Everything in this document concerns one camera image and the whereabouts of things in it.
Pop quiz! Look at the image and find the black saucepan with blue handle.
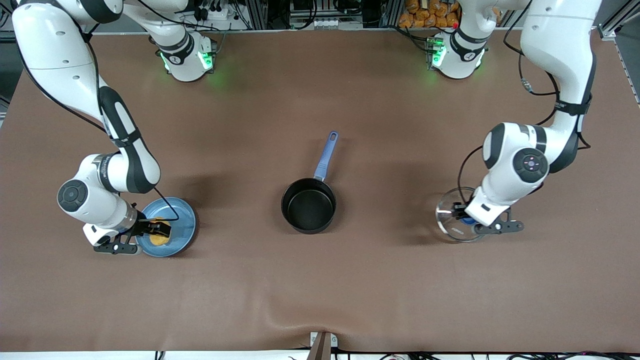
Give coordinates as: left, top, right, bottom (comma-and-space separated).
281, 131, 339, 235

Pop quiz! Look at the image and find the blue round plate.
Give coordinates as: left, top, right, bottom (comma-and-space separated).
134, 197, 197, 258

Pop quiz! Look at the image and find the aluminium frame profile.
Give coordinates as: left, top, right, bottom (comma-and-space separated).
598, 0, 640, 41

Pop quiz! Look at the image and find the white power strip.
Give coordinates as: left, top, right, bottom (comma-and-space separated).
192, 0, 236, 21

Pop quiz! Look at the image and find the orange packaged snacks pile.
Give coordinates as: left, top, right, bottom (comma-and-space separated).
398, 0, 461, 29

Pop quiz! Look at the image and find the brown table cover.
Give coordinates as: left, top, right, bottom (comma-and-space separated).
0, 27, 640, 353

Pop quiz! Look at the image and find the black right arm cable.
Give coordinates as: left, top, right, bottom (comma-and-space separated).
14, 0, 181, 223

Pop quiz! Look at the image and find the aluminium equipment rack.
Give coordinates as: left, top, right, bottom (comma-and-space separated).
240, 0, 401, 30

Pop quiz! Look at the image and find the yellow potato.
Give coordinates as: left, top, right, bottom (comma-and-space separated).
149, 218, 172, 247

